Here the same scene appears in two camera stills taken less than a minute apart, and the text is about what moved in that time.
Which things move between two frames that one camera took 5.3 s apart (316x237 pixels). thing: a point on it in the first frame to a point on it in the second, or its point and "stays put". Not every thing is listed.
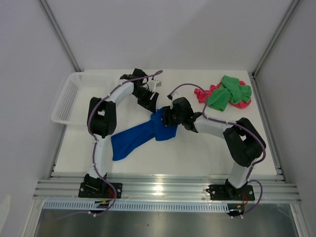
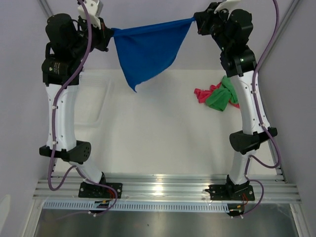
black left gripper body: [144, 96] to [97, 37]
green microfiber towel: [230, 89] stays put
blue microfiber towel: [125, 141] to [146, 48]
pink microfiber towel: [200, 95] stays put
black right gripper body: [174, 118] to [214, 23]
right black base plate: [227, 192] stays put
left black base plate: [99, 190] stays put
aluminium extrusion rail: [162, 189] stays put
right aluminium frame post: [285, 21] stays put
